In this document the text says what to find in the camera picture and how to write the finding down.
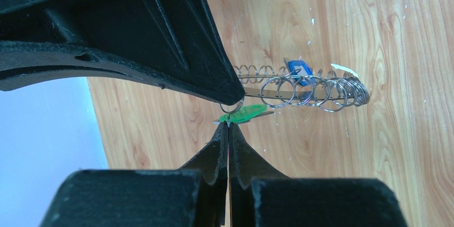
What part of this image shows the green key tag with key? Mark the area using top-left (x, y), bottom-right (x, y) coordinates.
top-left (213, 104), bottom-right (274, 124)

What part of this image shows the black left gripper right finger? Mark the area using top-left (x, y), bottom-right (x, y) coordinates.
top-left (229, 124), bottom-right (407, 226)

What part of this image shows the blue key tag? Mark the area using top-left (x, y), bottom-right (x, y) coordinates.
top-left (286, 60), bottom-right (315, 87)

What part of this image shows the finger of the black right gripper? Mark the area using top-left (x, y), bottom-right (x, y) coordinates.
top-left (1, 0), bottom-right (245, 105)

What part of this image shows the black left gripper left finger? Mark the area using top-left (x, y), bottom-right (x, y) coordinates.
top-left (41, 123), bottom-right (228, 226)

